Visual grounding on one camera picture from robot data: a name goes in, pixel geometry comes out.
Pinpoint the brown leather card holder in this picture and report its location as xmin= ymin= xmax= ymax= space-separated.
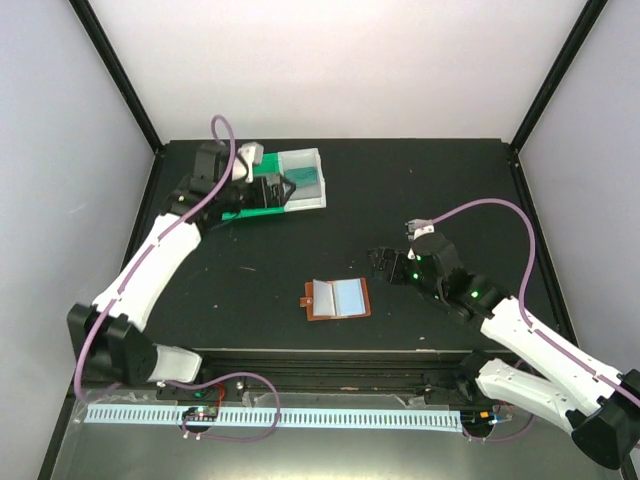
xmin=299 ymin=277 xmax=371 ymax=322

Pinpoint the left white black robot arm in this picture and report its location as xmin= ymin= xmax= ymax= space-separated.
xmin=67 ymin=142 xmax=297 ymax=399

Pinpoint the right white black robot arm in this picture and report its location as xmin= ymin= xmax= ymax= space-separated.
xmin=368 ymin=232 xmax=639 ymax=470

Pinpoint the light blue card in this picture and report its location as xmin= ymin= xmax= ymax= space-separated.
xmin=333 ymin=279 xmax=366 ymax=317

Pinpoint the middle green bin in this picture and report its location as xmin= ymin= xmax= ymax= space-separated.
xmin=239 ymin=153 xmax=285 ymax=219

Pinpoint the green bin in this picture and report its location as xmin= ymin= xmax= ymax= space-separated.
xmin=239 ymin=153 xmax=285 ymax=219
xmin=221 ymin=212 xmax=242 ymax=222

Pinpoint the white translucent bin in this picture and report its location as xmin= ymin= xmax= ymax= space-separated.
xmin=278 ymin=148 xmax=327 ymax=212

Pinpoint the left green bin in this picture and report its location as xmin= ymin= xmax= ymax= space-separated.
xmin=221 ymin=212 xmax=242 ymax=222

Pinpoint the small circuit board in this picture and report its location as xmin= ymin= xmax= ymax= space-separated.
xmin=182 ymin=406 xmax=219 ymax=422

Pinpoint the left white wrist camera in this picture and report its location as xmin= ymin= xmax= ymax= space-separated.
xmin=232 ymin=142 xmax=264 ymax=183

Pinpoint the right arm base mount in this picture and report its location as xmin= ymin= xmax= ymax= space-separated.
xmin=416 ymin=369 xmax=502 ymax=408

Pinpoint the white slotted cable duct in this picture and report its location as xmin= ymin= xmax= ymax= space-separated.
xmin=84 ymin=404 xmax=463 ymax=433

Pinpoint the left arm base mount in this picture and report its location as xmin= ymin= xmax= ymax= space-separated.
xmin=156 ymin=366 xmax=243 ymax=403

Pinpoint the left black frame post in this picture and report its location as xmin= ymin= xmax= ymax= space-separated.
xmin=69 ymin=0 xmax=163 ymax=154

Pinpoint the black frame post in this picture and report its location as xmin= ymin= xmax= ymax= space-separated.
xmin=510 ymin=0 xmax=608 ymax=153
xmin=69 ymin=0 xmax=163 ymax=154

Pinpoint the right black frame post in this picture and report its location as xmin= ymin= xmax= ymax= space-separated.
xmin=510 ymin=0 xmax=608 ymax=153

